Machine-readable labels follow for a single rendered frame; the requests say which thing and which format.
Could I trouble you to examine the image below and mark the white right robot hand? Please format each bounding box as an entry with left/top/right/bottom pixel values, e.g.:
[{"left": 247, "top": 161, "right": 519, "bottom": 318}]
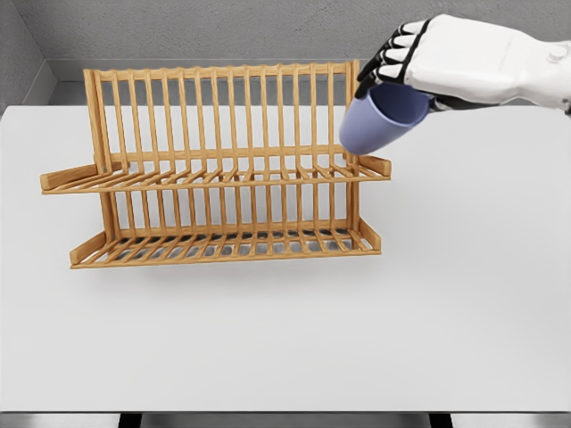
[{"left": 355, "top": 13, "right": 534, "bottom": 113}]

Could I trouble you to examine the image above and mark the wooden two-tier dish rack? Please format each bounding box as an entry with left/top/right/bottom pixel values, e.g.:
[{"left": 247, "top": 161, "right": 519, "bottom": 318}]
[{"left": 39, "top": 59, "right": 393, "bottom": 270}]

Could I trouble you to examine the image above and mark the blue cup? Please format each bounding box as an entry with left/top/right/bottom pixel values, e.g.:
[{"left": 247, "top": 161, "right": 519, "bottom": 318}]
[{"left": 338, "top": 83, "right": 432, "bottom": 157}]

